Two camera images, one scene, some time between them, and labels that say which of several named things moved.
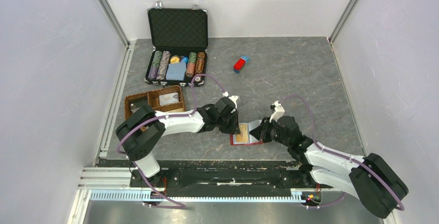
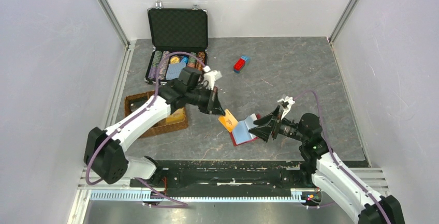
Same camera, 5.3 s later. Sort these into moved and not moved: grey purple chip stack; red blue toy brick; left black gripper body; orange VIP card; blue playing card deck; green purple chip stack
Moved: orange VIP card; left black gripper body
Not moved: green purple chip stack; blue playing card deck; grey purple chip stack; red blue toy brick
